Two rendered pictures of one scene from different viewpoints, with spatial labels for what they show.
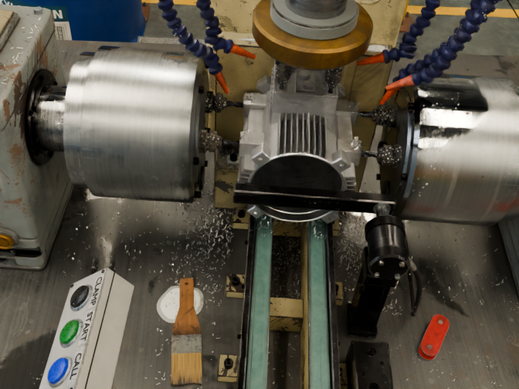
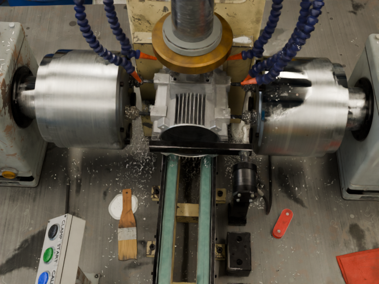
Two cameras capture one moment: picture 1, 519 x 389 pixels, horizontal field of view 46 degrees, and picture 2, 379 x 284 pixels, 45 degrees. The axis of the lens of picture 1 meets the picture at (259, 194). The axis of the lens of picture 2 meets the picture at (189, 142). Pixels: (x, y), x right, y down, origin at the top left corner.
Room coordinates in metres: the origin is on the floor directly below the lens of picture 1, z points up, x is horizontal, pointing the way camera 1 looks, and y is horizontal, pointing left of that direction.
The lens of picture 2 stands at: (0.11, -0.10, 1.99)
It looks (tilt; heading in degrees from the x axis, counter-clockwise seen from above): 59 degrees down; 4
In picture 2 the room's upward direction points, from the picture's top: straight up
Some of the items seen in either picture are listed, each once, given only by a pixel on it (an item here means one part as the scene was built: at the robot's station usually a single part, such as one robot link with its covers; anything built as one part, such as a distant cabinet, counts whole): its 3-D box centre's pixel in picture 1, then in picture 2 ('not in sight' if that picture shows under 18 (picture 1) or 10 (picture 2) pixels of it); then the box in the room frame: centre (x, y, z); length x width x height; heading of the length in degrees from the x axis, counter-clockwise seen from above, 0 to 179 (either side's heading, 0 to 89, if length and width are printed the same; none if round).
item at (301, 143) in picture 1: (296, 148); (191, 109); (0.79, -0.06, 1.01); 0.20 x 0.19 x 0.19; 1
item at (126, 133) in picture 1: (116, 123); (71, 98); (0.78, 0.25, 1.04); 0.37 x 0.25 x 0.25; 91
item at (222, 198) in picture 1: (232, 177); (154, 118); (0.86, 0.06, 0.86); 0.07 x 0.06 x 0.12; 91
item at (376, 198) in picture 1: (313, 199); (200, 148); (0.67, -0.09, 1.01); 0.26 x 0.04 x 0.03; 91
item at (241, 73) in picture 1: (294, 109); (193, 72); (0.94, -0.05, 0.97); 0.30 x 0.11 x 0.34; 91
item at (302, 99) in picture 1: (303, 89); (192, 73); (0.83, -0.06, 1.11); 0.12 x 0.11 x 0.07; 1
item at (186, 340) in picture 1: (186, 328); (127, 223); (0.54, 0.10, 0.80); 0.21 x 0.05 x 0.01; 8
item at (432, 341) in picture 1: (433, 336); (282, 223); (0.57, -0.32, 0.81); 0.09 x 0.03 x 0.02; 154
